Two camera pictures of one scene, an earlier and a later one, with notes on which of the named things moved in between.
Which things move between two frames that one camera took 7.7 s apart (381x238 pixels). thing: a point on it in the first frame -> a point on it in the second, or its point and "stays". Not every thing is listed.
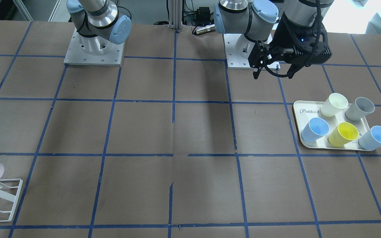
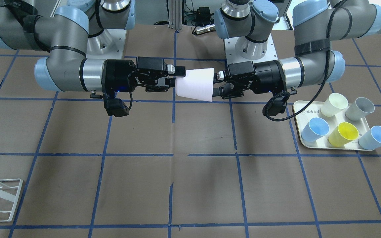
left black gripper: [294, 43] -> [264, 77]
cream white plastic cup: [335, 103] stays
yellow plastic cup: [345, 132] stays
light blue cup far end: [376, 137] stays
